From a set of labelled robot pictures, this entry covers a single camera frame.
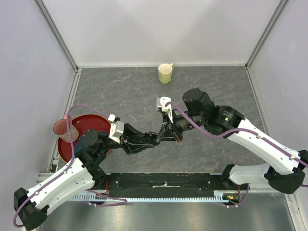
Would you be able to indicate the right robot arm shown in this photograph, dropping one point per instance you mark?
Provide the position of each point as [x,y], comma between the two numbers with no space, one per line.
[283,169]

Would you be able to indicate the red round tray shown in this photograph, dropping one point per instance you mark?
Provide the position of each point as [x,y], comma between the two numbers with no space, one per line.
[83,123]

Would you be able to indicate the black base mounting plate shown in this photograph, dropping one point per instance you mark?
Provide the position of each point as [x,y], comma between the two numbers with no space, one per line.
[206,181]

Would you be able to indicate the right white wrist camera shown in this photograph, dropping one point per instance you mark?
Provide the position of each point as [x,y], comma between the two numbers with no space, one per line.
[163,106]

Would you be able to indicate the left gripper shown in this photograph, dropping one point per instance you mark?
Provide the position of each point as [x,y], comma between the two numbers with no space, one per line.
[132,140]

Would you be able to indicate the yellow-green mug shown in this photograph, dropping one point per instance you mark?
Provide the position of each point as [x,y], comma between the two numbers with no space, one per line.
[165,73]

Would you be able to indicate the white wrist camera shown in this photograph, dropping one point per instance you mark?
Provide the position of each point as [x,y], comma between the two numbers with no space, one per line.
[116,131]
[163,106]

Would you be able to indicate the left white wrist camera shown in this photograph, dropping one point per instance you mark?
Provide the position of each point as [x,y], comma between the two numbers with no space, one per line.
[116,131]

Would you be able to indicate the pink floral mug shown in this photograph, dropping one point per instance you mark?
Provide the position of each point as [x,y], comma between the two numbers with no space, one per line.
[65,129]

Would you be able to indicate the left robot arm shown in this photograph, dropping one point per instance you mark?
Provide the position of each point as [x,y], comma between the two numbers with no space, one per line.
[81,173]

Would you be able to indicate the blue plate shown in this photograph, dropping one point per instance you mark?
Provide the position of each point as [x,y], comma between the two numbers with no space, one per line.
[91,141]

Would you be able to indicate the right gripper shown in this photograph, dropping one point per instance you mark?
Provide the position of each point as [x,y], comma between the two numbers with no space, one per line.
[178,135]

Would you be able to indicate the slotted cable duct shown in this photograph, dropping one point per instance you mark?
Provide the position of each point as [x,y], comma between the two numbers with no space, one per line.
[95,198]

